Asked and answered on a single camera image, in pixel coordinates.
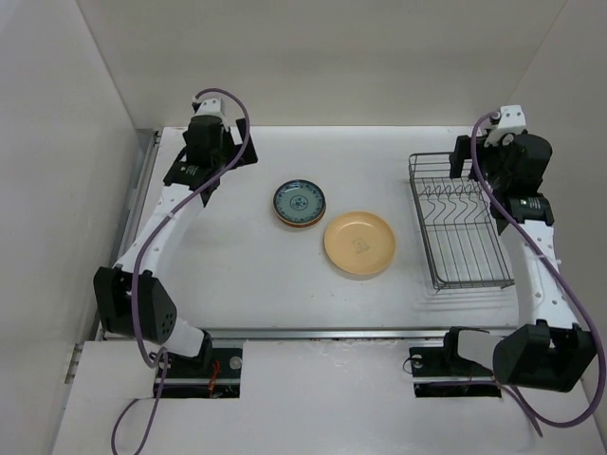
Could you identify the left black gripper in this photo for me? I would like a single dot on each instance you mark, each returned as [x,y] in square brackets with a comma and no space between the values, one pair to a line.
[246,158]

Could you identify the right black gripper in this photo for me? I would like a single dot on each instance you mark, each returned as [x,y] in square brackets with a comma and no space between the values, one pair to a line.
[461,153]

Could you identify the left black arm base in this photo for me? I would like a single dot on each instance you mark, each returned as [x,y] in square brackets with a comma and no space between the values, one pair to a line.
[217,375]

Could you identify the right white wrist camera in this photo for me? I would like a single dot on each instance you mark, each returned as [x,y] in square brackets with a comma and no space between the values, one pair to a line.
[504,126]

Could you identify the green blue-patterned plate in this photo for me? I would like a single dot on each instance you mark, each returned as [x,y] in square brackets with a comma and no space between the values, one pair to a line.
[298,198]

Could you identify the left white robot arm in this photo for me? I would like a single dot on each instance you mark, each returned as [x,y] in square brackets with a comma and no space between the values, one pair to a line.
[131,299]

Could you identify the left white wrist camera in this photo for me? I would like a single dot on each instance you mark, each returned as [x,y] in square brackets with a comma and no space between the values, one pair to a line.
[213,106]

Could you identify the grey wire dish rack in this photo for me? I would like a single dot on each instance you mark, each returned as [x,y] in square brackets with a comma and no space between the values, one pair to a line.
[460,240]

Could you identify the cream floral plate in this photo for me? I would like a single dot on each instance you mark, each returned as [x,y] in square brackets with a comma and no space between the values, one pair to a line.
[303,220]

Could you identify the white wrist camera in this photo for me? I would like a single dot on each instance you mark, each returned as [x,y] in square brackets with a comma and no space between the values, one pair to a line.
[504,126]
[213,106]

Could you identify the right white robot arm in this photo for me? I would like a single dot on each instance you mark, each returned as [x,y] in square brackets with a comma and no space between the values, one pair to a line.
[549,350]

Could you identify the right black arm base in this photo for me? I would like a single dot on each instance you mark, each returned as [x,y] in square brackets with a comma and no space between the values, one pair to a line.
[439,371]

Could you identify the large beige plate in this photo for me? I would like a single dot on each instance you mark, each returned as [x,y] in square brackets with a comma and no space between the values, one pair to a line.
[360,243]

